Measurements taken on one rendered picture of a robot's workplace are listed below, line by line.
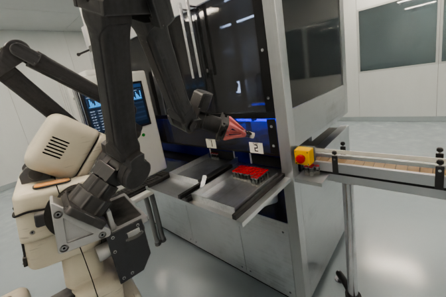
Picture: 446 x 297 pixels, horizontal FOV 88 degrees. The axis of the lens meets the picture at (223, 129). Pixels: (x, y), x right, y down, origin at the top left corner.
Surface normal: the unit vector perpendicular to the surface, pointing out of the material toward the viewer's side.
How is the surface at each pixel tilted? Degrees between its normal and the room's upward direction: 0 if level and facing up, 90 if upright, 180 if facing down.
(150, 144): 90
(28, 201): 90
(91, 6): 99
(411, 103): 90
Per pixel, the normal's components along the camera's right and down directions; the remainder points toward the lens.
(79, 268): 0.62, 0.07
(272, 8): -0.65, 0.27
